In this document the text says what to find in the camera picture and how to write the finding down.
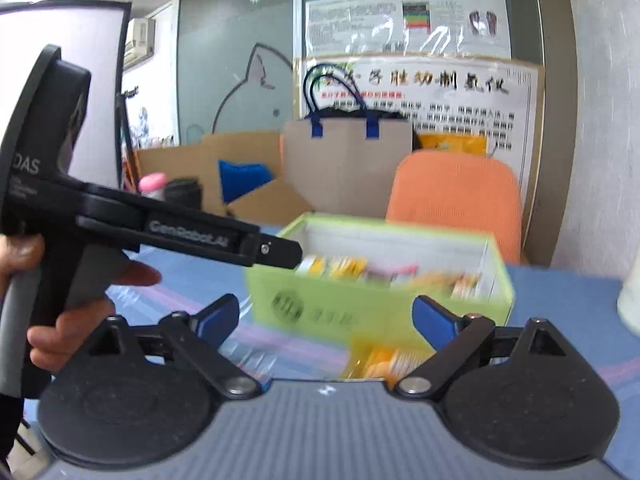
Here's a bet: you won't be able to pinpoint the Chinese text poster board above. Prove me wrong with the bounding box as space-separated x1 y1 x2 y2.
293 53 546 226

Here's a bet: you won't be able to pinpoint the kraft paper bag blue handles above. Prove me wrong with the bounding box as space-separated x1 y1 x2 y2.
281 63 419 219

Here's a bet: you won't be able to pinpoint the yellow plastic bag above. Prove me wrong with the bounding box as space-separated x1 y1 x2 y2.
419 132 487 156

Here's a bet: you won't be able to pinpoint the blue striped tablecloth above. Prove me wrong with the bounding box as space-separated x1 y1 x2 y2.
108 247 639 479

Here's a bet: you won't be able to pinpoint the black tumbler cup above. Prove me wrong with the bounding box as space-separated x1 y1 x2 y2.
164 178 203 209

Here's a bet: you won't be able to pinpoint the brown cardboard box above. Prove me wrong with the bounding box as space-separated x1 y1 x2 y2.
137 130 314 226

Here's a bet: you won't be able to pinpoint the cream thermos jug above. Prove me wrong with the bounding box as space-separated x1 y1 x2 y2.
617 257 640 337

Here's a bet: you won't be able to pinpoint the green cardboard box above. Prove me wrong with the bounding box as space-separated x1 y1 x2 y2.
244 214 514 347

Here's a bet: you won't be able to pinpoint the yellow chips packet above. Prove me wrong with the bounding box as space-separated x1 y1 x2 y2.
295 255 369 281

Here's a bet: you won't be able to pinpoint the blue cushion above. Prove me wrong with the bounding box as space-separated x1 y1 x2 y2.
218 160 273 204

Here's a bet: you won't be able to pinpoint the orange jelly packet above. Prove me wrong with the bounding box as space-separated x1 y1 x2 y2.
341 340 435 387

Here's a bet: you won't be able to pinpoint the orange chair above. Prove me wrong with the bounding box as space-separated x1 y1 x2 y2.
386 150 522 264

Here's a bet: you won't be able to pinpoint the wall science poster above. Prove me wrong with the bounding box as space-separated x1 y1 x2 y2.
293 0 511 58

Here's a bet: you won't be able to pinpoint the white projection screen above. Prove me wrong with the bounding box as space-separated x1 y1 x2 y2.
1 0 131 188

